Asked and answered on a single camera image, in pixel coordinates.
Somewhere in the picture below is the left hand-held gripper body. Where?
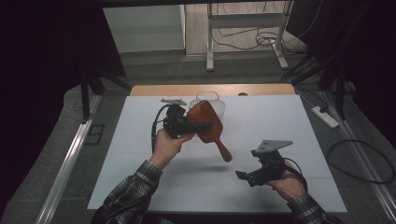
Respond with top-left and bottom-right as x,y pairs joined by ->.
161,98 -> 191,140

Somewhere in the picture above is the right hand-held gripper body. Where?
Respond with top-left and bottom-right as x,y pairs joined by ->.
248,139 -> 294,185

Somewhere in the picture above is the wooden hairbrush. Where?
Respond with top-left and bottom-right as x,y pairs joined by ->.
186,100 -> 233,163

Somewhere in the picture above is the white plastic basket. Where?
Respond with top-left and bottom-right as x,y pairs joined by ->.
188,90 -> 226,120

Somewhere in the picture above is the person's left hand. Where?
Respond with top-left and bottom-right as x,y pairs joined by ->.
149,129 -> 196,171

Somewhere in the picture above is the person's right hand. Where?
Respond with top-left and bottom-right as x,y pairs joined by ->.
265,169 -> 308,203

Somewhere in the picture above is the white table cover sheet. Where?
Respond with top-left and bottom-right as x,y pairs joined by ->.
87,94 -> 348,213

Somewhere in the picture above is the white power strip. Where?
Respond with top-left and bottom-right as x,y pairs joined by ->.
311,105 -> 340,130

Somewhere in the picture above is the white panel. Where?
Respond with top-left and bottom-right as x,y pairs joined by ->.
103,4 -> 187,54

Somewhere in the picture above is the dark curtain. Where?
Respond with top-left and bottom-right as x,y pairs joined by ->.
286,0 -> 396,148
0,0 -> 127,203

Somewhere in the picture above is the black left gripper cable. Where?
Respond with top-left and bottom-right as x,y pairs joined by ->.
150,104 -> 172,154

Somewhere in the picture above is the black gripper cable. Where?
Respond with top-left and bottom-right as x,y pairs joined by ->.
282,157 -> 309,192
150,104 -> 172,154

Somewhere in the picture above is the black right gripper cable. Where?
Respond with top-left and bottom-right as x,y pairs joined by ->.
282,157 -> 309,192

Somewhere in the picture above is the black looped floor cable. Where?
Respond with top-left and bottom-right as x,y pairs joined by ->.
325,138 -> 396,185

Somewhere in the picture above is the tangle of floor cables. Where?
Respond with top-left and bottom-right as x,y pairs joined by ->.
217,27 -> 306,52

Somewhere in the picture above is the aluminium floor rail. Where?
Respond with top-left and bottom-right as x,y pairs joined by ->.
35,94 -> 103,224
320,90 -> 396,222

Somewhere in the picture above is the white metal desk frame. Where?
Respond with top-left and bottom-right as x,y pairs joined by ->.
205,0 -> 295,72

